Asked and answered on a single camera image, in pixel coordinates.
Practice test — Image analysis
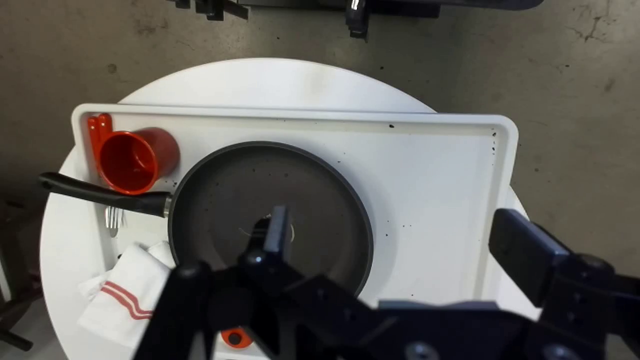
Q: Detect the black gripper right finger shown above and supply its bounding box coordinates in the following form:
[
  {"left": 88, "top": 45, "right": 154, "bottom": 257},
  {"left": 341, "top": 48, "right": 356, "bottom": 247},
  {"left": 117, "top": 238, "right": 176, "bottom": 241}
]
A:
[{"left": 488, "top": 208, "right": 640, "bottom": 360}]

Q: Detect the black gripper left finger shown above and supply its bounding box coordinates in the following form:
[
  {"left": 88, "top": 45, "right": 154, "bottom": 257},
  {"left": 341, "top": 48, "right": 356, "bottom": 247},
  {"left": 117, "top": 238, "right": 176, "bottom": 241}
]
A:
[{"left": 132, "top": 203, "right": 323, "bottom": 360}]

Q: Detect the black frying pan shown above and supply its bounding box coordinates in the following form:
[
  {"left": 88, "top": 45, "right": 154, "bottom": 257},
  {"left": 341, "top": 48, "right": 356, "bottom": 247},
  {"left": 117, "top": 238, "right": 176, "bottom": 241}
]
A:
[{"left": 39, "top": 140, "right": 376, "bottom": 298}]

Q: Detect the white plastic tray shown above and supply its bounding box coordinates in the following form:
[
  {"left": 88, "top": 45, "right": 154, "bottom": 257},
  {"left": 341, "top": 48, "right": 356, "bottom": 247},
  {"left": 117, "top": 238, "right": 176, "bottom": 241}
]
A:
[{"left": 68, "top": 102, "right": 520, "bottom": 316}]

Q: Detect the small orange round shaker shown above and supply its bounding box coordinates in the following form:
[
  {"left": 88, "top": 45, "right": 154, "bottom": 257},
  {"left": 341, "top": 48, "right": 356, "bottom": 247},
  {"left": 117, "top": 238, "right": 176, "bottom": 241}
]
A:
[{"left": 219, "top": 326, "right": 256, "bottom": 349}]

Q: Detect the white round table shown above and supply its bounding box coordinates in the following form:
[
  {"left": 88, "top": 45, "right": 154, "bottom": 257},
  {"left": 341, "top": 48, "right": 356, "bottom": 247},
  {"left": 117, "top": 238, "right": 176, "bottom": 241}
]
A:
[{"left": 39, "top": 56, "right": 543, "bottom": 360}]

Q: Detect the red mug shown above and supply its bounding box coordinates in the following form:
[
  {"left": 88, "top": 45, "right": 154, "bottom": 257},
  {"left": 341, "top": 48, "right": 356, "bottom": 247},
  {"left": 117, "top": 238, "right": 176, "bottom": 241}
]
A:
[{"left": 98, "top": 126, "right": 182, "bottom": 195}]

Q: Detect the white towel with red stripes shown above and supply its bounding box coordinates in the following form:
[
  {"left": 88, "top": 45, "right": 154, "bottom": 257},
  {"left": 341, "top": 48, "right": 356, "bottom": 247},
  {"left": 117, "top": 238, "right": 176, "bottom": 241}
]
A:
[{"left": 79, "top": 240, "right": 176, "bottom": 352}]

